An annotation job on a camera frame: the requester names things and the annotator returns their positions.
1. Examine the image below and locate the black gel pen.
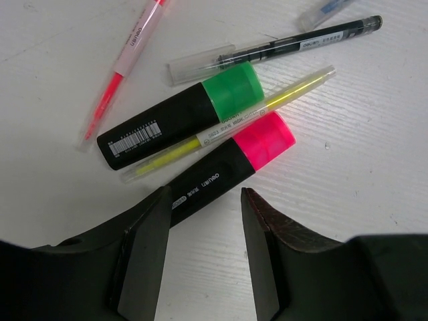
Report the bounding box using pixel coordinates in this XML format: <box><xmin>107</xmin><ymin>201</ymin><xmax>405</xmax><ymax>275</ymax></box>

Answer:
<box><xmin>168</xmin><ymin>15</ymin><xmax>383</xmax><ymax>85</ymax></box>

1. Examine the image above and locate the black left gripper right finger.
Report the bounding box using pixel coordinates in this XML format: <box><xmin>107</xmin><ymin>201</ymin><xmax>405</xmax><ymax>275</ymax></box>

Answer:
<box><xmin>241</xmin><ymin>188</ymin><xmax>427</xmax><ymax>320</ymax></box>

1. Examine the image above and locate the green cap highlighter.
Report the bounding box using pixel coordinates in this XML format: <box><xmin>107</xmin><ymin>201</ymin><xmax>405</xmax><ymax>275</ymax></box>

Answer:
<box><xmin>96</xmin><ymin>62</ymin><xmax>264</xmax><ymax>171</ymax></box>

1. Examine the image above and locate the pink clear pen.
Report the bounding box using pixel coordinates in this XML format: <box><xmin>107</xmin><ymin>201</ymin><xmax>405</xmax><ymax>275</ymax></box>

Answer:
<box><xmin>76</xmin><ymin>1</ymin><xmax>169</xmax><ymax>151</ymax></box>

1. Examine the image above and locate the pink cap highlighter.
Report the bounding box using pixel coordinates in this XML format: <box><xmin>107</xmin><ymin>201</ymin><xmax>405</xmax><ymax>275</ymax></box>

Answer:
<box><xmin>168</xmin><ymin>112</ymin><xmax>296</xmax><ymax>227</ymax></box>

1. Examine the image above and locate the light blue pen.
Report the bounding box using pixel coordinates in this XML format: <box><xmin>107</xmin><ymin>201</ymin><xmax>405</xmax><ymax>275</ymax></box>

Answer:
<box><xmin>298</xmin><ymin>0</ymin><xmax>354</xmax><ymax>32</ymax></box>

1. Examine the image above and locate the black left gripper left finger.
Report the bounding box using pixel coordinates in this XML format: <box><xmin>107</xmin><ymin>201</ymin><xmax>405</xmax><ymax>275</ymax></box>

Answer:
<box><xmin>1</xmin><ymin>187</ymin><xmax>172</xmax><ymax>320</ymax></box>

